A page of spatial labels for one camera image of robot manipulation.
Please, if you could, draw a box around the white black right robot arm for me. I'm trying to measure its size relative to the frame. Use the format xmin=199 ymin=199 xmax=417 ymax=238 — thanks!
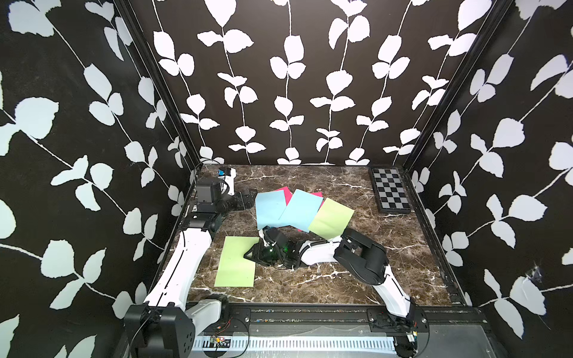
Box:
xmin=243 ymin=227 xmax=421 ymax=332

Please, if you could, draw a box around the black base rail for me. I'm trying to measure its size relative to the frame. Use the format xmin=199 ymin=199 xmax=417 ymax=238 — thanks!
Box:
xmin=223 ymin=303 xmax=487 ymax=334

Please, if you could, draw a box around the light blue paper sheet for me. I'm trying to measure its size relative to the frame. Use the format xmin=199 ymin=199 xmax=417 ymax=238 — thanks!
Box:
xmin=279 ymin=189 xmax=323 ymax=232
xmin=255 ymin=190 xmax=287 ymax=230

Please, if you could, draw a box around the green paper sheet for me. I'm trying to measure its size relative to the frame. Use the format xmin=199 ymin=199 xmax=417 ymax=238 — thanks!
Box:
xmin=309 ymin=198 xmax=355 ymax=240
xmin=214 ymin=237 xmax=259 ymax=288

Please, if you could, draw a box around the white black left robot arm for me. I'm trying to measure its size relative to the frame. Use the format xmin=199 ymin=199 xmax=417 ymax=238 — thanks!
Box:
xmin=124 ymin=178 xmax=258 ymax=357

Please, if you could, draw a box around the black white chessboard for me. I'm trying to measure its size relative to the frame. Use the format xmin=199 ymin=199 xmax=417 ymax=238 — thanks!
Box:
xmin=369 ymin=167 xmax=411 ymax=214

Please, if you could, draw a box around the white slotted cable duct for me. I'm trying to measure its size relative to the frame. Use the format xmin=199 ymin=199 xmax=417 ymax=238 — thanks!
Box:
xmin=192 ymin=336 xmax=396 ymax=355

